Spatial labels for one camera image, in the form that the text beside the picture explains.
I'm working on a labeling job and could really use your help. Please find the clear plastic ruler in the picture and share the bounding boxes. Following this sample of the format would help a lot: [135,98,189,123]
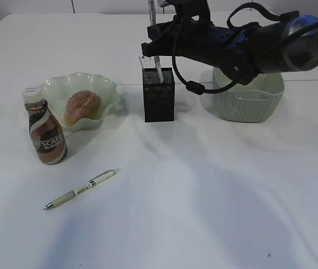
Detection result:
[139,55,151,69]

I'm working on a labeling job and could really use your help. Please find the green woven plastic basket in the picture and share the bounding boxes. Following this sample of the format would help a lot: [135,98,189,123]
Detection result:
[213,73,284,123]

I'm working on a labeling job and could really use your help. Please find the grey pen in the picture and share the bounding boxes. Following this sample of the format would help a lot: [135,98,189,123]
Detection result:
[148,0,164,83]

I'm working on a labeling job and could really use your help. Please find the brown Nescafe coffee bottle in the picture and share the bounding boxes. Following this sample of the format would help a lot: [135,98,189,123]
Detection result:
[22,87,67,165]

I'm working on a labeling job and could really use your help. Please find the black mesh pen holder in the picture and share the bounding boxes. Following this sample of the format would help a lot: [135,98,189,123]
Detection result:
[142,68,175,123]

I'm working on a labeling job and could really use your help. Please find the cream pen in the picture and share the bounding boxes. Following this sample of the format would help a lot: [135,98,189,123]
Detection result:
[43,168,121,211]

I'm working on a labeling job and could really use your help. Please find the sugared bread roll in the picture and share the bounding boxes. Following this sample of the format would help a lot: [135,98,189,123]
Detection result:
[64,90,102,127]

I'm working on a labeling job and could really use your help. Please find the green wavy glass plate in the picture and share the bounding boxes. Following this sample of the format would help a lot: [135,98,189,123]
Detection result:
[39,72,120,133]

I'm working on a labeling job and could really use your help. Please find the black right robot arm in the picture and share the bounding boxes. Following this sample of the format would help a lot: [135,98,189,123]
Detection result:
[141,1,318,85]

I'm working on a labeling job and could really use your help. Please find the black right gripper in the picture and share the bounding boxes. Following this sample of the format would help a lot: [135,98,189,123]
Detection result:
[141,0,218,64]

